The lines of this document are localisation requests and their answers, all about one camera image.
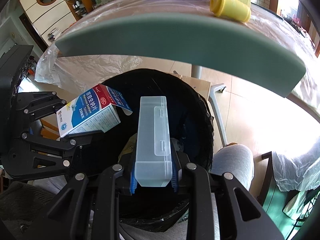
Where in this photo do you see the translucent plastic box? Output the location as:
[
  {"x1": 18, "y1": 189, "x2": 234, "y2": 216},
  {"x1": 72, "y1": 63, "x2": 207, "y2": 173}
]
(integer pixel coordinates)
[{"x1": 134, "y1": 96, "x2": 172, "y2": 187}]

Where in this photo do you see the person's grey-trousered knee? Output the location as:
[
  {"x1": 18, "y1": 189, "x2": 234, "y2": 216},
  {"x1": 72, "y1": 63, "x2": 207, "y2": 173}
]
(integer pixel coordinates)
[{"x1": 211, "y1": 144, "x2": 254, "y2": 190}]

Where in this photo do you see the black trash bin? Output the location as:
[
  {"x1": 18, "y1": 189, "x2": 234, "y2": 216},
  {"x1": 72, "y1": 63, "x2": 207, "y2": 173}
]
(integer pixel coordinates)
[{"x1": 92, "y1": 69, "x2": 214, "y2": 239}]

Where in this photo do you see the white red-top medicine box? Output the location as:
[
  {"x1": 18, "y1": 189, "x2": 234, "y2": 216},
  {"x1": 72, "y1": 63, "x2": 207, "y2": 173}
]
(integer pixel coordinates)
[{"x1": 56, "y1": 84, "x2": 132, "y2": 138}]

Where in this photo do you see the yellow plastic cup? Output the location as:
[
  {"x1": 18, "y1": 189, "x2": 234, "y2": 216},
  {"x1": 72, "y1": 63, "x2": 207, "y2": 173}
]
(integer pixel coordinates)
[{"x1": 209, "y1": 0, "x2": 251, "y2": 23}]

